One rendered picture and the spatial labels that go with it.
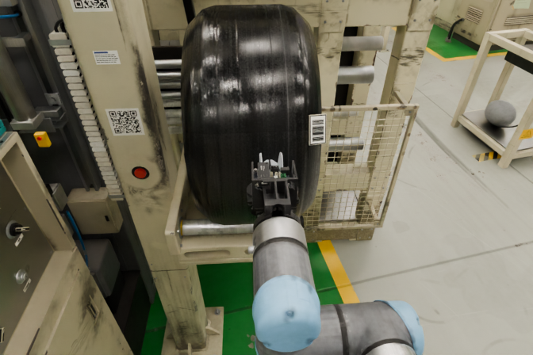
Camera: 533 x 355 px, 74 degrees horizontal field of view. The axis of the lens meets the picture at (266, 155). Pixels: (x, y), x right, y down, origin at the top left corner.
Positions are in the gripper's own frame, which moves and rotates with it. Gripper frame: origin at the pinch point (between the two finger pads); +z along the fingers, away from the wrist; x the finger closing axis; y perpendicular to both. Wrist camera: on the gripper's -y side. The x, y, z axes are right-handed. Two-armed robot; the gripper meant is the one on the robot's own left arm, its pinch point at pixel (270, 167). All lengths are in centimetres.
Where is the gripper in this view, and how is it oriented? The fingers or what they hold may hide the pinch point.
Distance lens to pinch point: 69.3
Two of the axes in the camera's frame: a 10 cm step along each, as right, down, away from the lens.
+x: -10.0, 0.3, -0.4
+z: -0.5, -5.4, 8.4
